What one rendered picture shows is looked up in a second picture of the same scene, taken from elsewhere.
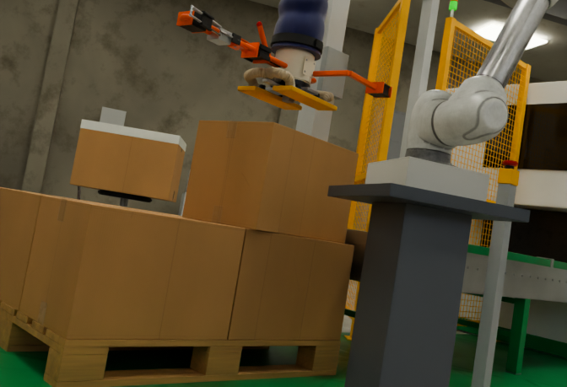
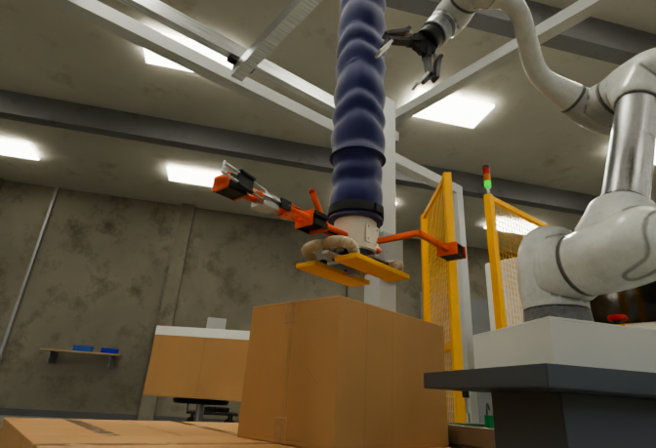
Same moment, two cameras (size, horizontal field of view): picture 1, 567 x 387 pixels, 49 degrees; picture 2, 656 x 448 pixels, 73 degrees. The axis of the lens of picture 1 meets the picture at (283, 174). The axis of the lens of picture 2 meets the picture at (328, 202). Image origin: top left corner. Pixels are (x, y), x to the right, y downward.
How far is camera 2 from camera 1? 100 cm
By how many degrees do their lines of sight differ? 19
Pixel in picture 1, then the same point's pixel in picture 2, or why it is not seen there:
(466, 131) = (629, 266)
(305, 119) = (372, 301)
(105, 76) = (210, 293)
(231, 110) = not seen: hidden behind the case
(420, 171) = (571, 338)
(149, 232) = not seen: outside the picture
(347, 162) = (432, 338)
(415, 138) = (536, 292)
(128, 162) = (201, 364)
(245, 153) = (307, 340)
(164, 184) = (238, 384)
